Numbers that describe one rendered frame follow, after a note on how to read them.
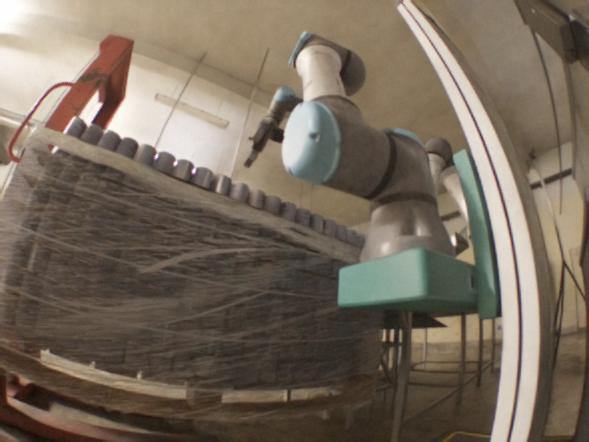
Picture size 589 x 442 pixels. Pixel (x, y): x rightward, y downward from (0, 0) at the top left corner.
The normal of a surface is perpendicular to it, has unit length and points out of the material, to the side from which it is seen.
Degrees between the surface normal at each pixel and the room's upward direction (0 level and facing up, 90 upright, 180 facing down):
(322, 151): 141
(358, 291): 90
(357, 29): 180
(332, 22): 180
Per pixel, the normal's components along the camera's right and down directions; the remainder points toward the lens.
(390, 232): -0.61, -0.60
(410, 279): -0.87, -0.26
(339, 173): 0.04, 0.77
